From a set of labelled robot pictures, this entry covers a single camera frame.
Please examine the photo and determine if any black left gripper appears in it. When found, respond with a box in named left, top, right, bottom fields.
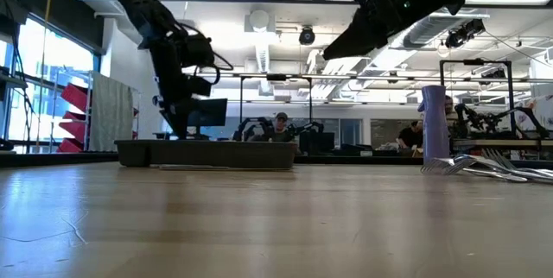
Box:
left=149, top=35, right=195, bottom=142

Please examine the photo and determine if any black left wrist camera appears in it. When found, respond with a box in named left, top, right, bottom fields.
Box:
left=184, top=74, right=213, bottom=98

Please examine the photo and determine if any black metal station frame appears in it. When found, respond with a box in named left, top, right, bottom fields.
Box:
left=439, top=58, right=515, bottom=141

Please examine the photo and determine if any black ceiling camera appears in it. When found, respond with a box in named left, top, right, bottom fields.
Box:
left=444, top=18, right=487, bottom=50

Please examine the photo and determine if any wooden workbench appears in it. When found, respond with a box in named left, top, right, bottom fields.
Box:
left=451, top=138, right=553, bottom=149

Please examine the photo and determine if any black computer monitor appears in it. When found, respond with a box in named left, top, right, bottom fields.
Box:
left=186, top=98, right=229, bottom=140

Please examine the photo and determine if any person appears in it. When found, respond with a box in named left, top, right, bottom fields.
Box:
left=443, top=95, right=460, bottom=129
left=265, top=111, right=299, bottom=143
left=396, top=119, right=425, bottom=149

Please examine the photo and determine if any black equipment box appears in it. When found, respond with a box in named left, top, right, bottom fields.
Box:
left=298, top=130, right=336, bottom=156

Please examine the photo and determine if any metal wire shelf rack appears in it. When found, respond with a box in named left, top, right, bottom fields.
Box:
left=36, top=68, right=142, bottom=154

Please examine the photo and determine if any grey hanging cloth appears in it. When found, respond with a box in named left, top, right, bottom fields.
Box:
left=88, top=72, right=136, bottom=153

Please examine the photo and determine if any periwinkle spray bottle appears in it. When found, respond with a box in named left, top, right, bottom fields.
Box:
left=416, top=85, right=451, bottom=165

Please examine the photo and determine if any red storage bin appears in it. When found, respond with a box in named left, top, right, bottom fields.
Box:
left=60, top=82, right=93, bottom=114
left=58, top=120, right=89, bottom=142
left=56, top=137, right=86, bottom=154

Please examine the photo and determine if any grey cutlery tray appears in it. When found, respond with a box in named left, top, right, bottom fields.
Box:
left=114, top=139, right=299, bottom=171

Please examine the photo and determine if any black ceiling spotlight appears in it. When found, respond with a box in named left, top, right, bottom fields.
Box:
left=298, top=26, right=317, bottom=47

